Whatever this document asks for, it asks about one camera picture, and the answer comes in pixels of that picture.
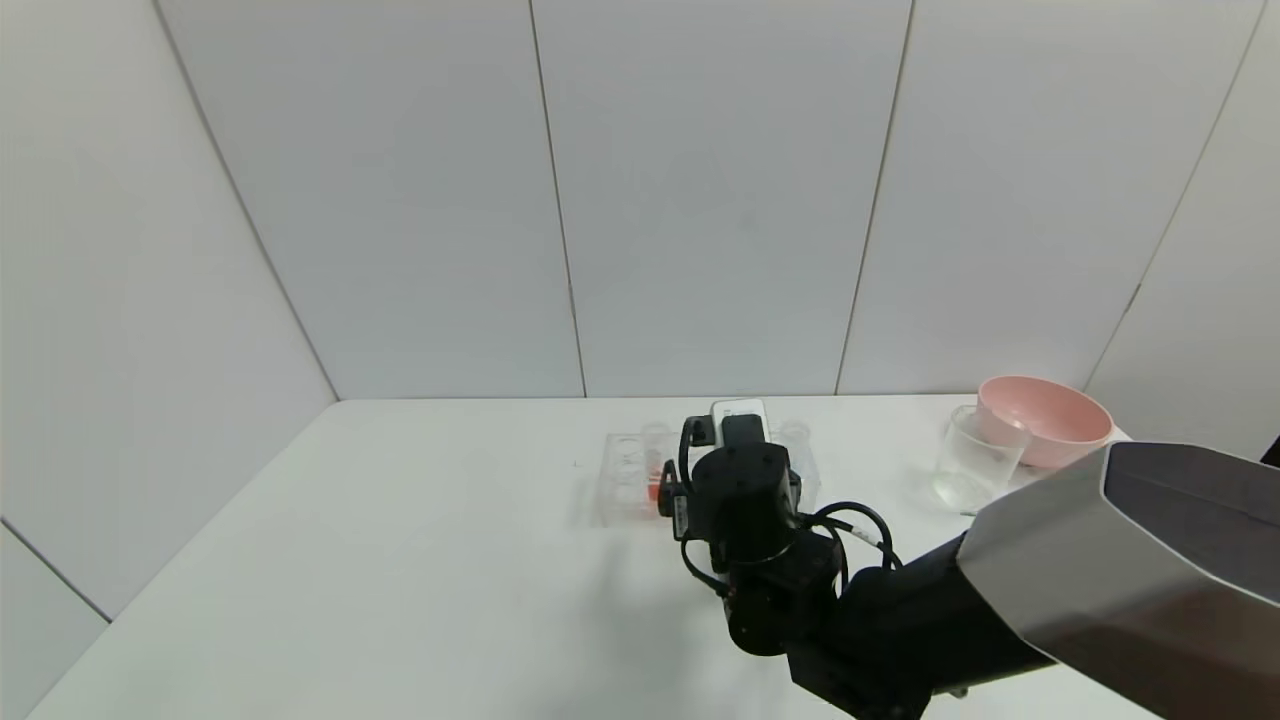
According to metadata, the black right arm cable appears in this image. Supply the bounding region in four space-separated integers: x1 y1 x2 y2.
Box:
805 499 903 577

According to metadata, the orange pigment plastic test tube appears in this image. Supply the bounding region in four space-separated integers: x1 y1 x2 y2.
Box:
640 421 674 506

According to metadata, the pink plastic bowl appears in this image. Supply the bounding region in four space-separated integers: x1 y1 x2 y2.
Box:
977 375 1115 471

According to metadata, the clear acrylic test tube rack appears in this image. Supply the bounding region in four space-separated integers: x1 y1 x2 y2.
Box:
598 425 823 528

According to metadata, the clear glass beaker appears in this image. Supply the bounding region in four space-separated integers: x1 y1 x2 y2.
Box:
932 404 1031 516

